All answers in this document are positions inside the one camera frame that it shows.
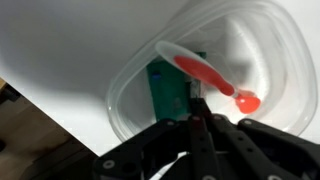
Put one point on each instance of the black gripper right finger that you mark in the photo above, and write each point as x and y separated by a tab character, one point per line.
260	146

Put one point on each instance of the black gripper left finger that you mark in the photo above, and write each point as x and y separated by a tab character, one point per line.
160	150

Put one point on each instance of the red baby spoon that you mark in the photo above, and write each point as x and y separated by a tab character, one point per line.
200	70

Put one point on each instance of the clear plastic lunch box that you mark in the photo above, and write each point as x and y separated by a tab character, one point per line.
273	50

